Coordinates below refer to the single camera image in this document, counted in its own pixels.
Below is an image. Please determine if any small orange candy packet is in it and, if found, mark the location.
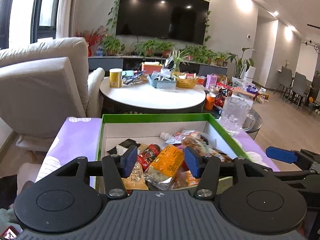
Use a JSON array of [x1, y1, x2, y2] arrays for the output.
[[170, 171, 200, 190]]

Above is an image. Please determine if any yellow-brown snack packet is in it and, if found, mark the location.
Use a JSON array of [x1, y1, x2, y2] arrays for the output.
[[122, 162, 149, 191]]

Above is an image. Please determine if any black brown snack packet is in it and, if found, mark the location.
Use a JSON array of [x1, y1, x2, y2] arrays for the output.
[[106, 139, 141, 155]]

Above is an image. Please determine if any clear orange biscuit packet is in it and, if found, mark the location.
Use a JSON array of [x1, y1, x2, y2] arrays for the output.
[[181, 136, 232, 162]]

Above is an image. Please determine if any red snack packet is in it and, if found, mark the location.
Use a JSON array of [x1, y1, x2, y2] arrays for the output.
[[137, 144, 161, 171]]

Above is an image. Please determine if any orange snack bar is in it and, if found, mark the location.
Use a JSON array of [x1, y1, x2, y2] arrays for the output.
[[144, 145, 184, 190]]

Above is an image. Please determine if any green cardboard box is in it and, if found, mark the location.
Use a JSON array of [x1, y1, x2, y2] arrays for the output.
[[94, 113, 253, 195]]

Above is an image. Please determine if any white pink drink pouch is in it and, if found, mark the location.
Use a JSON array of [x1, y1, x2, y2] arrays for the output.
[[160, 130, 201, 145]]

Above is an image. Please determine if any clear glass mug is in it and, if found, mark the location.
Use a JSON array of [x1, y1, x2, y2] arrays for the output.
[[219, 96, 255, 136]]

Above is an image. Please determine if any purple floral tablecloth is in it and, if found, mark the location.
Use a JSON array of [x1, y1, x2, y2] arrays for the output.
[[35, 117, 279, 181]]

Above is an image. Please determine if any grey dining chair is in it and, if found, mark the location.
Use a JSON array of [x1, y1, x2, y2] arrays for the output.
[[274, 66, 293, 99]]

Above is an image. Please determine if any orange cup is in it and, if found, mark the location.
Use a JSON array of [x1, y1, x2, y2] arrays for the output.
[[204, 92, 216, 111]]

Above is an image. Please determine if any tall white potted plant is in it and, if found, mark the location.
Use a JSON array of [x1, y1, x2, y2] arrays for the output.
[[226, 47, 255, 87]]

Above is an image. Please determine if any pink purple box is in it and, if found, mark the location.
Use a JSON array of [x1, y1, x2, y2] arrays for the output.
[[206, 74, 218, 89]]

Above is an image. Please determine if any yellow wicker basket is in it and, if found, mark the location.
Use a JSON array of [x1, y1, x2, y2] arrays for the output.
[[176, 77, 198, 89]]

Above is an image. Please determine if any beige sofa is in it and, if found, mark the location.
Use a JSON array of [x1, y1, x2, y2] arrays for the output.
[[1, 37, 105, 152]]

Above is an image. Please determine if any round white coffee table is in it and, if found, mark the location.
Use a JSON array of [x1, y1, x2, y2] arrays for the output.
[[100, 77, 206, 114]]

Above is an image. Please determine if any yellow tin can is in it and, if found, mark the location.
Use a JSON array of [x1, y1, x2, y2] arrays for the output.
[[109, 68, 123, 88]]

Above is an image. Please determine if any blue plastic basket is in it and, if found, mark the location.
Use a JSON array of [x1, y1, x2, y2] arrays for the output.
[[147, 75, 176, 89]]

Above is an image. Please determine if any dark tv cabinet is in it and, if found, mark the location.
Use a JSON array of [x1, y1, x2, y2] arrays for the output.
[[88, 55, 229, 77]]

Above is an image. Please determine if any orange box on table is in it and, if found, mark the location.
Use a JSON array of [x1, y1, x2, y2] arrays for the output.
[[142, 62, 162, 75]]

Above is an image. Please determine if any red flower decoration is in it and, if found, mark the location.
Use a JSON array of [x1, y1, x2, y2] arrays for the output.
[[75, 25, 105, 57]]

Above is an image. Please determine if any black wall television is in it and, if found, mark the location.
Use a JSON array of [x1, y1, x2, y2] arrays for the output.
[[116, 0, 209, 44]]

